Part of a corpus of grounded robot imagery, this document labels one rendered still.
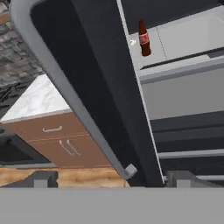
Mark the silver drawer handle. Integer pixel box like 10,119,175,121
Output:
42,125,64,134

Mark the brown soda bottle red label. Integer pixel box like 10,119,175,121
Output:
137,19,152,57

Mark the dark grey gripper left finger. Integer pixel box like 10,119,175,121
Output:
2,170,59,189

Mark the black appliance with grey frame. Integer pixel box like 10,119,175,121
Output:
0,124,58,170

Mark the brown wooden drawer front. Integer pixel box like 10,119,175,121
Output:
4,111,88,143

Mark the brown wooden cupboard door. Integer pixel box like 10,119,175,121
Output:
64,133,113,169
26,137,77,169

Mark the black fridge door grey rim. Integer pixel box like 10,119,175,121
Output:
8,0,165,188

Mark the silver cupboard door handle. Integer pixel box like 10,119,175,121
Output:
66,138,82,157
59,139,74,158

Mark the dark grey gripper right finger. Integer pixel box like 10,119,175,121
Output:
165,170,223,189

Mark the fridge with grey shelves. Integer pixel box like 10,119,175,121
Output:
115,0,224,188

